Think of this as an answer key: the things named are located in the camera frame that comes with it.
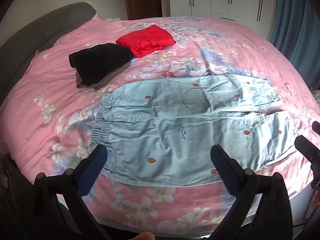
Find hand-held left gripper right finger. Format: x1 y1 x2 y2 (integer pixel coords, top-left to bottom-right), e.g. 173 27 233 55
210 144 293 240

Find person's left hand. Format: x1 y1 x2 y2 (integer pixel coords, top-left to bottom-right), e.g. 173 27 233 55
130 231 156 240

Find black folded garment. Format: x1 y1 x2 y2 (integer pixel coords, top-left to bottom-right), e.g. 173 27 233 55
69 43 134 87

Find white wardrobe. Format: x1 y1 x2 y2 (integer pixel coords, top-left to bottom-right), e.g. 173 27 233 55
168 0 278 40

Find blue curtain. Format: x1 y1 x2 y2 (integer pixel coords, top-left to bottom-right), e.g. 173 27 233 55
269 0 320 90

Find light blue strawberry print pants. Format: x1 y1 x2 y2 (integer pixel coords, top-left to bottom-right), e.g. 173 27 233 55
87 74 302 188

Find brown folded garment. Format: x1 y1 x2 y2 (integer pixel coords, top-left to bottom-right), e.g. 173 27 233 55
75 60 133 91

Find pink floral blanket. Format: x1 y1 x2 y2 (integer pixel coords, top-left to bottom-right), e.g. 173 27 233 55
0 15 316 234

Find person's right hand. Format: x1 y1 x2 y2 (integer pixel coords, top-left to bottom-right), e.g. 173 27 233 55
312 190 320 210

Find grey upholstered headboard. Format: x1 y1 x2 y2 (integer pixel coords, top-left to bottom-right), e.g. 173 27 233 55
0 2 98 103

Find red folded garment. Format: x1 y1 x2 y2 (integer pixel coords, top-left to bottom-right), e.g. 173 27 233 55
115 25 176 58

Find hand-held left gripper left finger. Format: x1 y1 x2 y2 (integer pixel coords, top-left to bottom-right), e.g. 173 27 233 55
32 144 113 240

